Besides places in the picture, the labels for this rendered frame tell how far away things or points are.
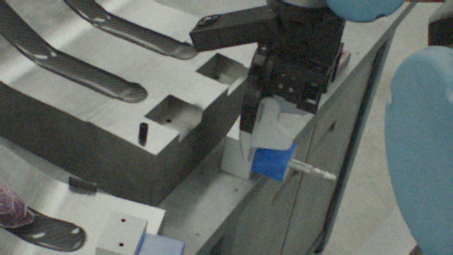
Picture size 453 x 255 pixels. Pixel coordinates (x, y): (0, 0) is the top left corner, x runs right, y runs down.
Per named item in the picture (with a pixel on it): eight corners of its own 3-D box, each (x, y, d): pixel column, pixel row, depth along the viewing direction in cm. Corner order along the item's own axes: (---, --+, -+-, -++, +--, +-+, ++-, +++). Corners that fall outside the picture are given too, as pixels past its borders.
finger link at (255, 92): (247, 139, 90) (267, 65, 86) (234, 134, 90) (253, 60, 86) (260, 123, 94) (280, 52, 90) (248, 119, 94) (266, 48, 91)
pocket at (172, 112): (199, 135, 95) (203, 110, 93) (174, 159, 92) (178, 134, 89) (166, 119, 97) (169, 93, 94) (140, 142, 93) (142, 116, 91)
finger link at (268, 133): (278, 185, 92) (299, 112, 88) (228, 166, 94) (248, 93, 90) (285, 174, 95) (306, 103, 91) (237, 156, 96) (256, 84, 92)
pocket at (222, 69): (244, 90, 103) (249, 66, 101) (223, 112, 99) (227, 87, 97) (213, 76, 104) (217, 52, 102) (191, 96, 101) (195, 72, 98)
